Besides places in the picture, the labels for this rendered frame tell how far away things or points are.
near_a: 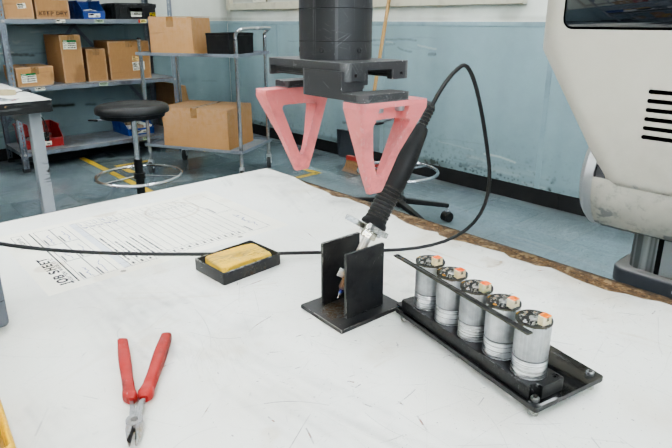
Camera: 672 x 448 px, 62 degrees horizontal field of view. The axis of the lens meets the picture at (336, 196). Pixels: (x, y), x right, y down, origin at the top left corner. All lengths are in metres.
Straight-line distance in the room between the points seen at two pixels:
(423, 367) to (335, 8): 0.28
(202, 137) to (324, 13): 3.42
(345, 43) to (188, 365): 0.28
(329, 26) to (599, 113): 0.47
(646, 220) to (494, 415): 0.46
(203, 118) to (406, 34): 1.44
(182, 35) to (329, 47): 3.41
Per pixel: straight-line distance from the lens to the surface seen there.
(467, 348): 0.46
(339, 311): 0.52
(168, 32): 3.87
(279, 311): 0.54
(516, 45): 3.39
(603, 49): 0.80
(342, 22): 0.43
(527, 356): 0.42
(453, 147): 3.67
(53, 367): 0.51
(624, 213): 0.83
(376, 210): 0.51
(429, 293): 0.49
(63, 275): 0.67
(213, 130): 3.77
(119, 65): 4.64
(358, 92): 0.40
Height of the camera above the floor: 1.01
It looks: 17 degrees down
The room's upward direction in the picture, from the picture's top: straight up
